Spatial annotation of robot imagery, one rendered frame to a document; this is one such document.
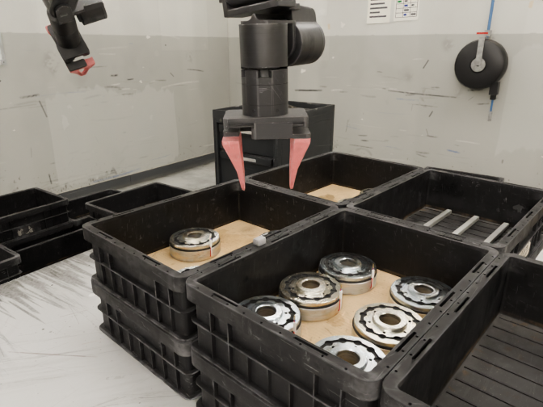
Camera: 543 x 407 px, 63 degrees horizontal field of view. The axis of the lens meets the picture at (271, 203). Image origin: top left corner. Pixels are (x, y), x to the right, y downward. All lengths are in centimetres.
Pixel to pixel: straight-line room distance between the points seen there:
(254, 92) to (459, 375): 45
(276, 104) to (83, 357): 60
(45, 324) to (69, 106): 304
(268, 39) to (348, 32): 381
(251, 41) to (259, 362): 38
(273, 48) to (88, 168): 362
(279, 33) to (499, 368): 51
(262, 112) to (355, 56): 377
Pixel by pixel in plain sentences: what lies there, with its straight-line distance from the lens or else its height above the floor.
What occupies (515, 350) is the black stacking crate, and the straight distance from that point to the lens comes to 74.
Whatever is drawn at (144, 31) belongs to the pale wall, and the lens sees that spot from 437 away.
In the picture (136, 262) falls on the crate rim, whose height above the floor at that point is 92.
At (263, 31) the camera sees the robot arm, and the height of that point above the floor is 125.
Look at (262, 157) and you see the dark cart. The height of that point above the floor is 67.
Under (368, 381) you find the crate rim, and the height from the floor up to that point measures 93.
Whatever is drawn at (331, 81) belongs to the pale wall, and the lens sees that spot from 441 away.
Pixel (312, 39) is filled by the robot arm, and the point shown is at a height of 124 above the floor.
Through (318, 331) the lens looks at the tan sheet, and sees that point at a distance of 69.
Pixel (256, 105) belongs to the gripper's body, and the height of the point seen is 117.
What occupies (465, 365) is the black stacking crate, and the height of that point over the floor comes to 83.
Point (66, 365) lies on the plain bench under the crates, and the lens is 91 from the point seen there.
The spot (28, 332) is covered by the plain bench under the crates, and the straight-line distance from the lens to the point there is 102.
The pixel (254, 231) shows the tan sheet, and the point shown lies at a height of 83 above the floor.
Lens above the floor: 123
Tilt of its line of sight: 20 degrees down
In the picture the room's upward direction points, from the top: straight up
